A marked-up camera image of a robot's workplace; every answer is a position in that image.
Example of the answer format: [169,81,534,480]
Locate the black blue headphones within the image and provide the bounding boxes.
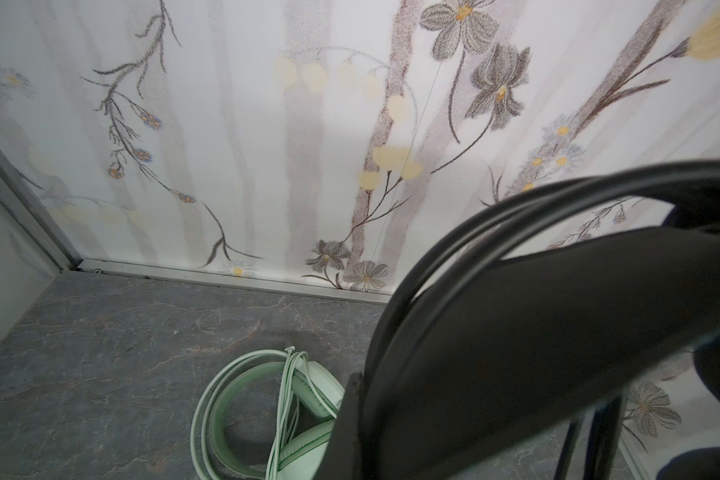
[358,160,720,479]

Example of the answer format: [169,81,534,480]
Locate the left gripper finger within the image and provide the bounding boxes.
[313,373,365,480]

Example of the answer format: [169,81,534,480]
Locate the green white headphones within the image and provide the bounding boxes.
[189,347,345,479]

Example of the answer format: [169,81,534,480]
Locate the black headphone cable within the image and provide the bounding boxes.
[553,395,628,480]

